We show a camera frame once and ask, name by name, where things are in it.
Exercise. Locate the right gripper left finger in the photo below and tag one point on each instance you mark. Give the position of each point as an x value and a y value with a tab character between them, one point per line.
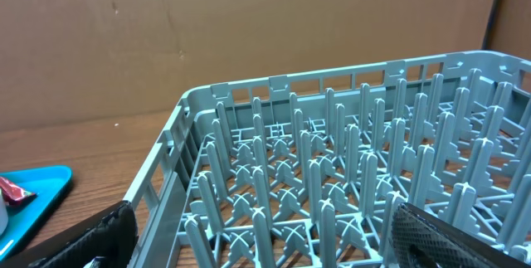
106	239

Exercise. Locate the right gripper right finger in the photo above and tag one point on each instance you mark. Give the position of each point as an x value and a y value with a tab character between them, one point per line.
421	240

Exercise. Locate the grey dishwasher rack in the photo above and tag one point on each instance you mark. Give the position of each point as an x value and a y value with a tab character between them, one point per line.
309	167

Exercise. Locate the teal serving tray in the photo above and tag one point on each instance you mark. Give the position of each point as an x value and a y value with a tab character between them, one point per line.
49	186

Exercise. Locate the red snack wrapper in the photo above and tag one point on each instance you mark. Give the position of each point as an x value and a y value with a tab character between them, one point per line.
14	195

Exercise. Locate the white cup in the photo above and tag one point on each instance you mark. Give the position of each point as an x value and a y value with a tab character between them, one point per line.
3	215

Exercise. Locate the cardboard backdrop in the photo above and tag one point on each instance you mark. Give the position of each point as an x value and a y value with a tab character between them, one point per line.
71	60

